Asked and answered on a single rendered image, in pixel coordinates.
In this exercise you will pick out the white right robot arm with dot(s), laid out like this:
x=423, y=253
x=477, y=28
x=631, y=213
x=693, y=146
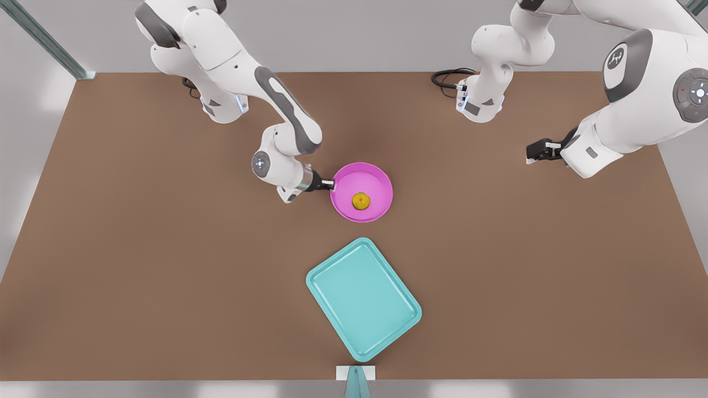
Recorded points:
x=221, y=55

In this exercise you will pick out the silver frame post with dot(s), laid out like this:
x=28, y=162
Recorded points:
x=698, y=5
x=44, y=38
x=355, y=381

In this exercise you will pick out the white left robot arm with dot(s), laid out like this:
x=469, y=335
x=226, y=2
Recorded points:
x=652, y=99

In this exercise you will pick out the pink round plate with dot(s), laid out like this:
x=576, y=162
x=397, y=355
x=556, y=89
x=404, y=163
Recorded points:
x=370, y=179

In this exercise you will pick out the teal rectangular tray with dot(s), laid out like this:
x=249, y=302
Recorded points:
x=363, y=298

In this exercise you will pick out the orange fruit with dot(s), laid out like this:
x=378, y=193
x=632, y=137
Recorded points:
x=361, y=201

